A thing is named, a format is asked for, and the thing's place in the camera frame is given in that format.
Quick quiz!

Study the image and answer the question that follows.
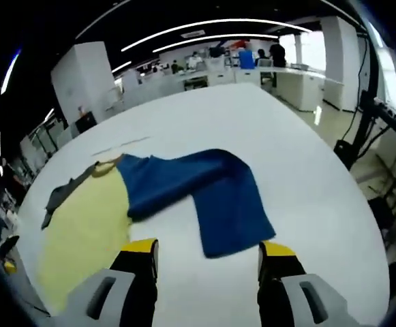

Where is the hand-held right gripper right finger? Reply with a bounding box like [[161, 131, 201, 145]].
[[256, 240, 350, 327]]

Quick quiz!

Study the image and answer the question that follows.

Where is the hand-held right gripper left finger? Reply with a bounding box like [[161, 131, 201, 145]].
[[66, 238, 159, 327]]

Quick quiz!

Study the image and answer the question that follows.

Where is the yellow blue grey garment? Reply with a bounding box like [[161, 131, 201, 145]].
[[35, 148, 277, 313]]

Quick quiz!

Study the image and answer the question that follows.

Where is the black cabinet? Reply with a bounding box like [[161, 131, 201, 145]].
[[74, 111, 98, 135]]

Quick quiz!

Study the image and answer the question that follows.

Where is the white square pillar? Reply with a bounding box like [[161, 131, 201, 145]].
[[50, 42, 117, 123]]

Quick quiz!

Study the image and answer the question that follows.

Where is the black stand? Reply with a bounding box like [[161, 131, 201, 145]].
[[333, 88, 396, 171]]

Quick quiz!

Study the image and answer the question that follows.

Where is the white desk row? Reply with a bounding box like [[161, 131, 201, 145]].
[[258, 66, 325, 112]]

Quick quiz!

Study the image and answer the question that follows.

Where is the blue container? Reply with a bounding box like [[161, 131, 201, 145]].
[[239, 50, 255, 70]]

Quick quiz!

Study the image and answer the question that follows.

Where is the short curved ceiling light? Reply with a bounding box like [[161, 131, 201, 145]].
[[152, 33, 280, 54]]

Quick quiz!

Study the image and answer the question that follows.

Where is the long curved ceiling light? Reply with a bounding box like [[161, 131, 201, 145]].
[[121, 18, 313, 52]]

